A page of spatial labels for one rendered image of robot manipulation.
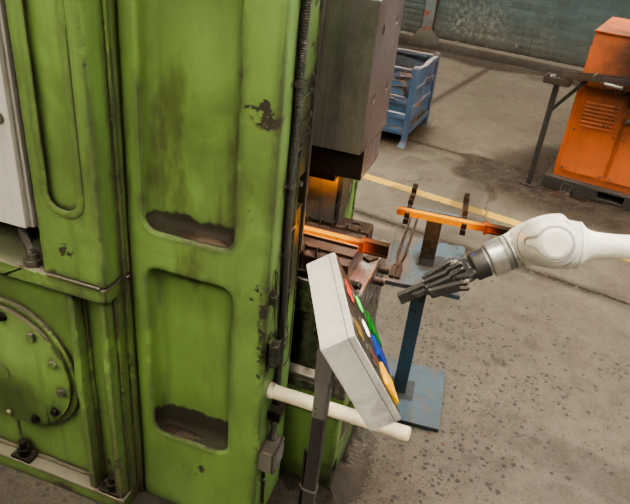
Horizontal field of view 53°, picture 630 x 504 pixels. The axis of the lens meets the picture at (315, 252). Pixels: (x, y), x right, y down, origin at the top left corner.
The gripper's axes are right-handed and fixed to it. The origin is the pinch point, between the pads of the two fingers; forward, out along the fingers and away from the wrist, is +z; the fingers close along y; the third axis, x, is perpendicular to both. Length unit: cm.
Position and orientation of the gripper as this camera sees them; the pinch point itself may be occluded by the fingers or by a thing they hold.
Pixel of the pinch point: (411, 293)
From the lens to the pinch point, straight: 161.3
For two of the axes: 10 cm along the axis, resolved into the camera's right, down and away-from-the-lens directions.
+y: -1.0, -5.1, 8.5
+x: -4.2, -7.6, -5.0
